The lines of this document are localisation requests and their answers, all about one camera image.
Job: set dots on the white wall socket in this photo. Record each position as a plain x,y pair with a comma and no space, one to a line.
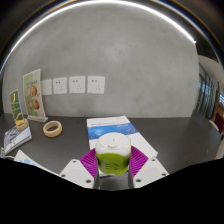
96,84
77,84
60,85

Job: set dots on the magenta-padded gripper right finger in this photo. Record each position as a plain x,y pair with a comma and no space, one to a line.
150,171

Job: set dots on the curved ceiling light strip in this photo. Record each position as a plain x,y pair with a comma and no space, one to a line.
100,3

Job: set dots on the white and blue book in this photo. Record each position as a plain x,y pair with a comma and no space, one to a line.
110,126

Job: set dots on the black-framed glass partition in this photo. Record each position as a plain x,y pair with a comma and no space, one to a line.
208,93

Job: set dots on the grey printed magazine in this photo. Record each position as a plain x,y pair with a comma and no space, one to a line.
16,136

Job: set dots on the green and white charger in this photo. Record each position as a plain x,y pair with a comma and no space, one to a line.
112,150

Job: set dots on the beige tape roll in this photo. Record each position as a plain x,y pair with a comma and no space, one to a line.
46,131

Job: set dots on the white power strip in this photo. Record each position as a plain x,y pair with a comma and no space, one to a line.
25,158

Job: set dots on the white blank wall plate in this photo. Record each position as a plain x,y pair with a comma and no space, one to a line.
46,87

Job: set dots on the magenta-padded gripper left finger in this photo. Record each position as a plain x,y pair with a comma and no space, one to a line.
78,171

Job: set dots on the orange sign with wooden base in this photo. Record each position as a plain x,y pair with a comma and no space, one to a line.
16,105

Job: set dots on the green acrylic menu sign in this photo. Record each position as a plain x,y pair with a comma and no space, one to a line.
33,95

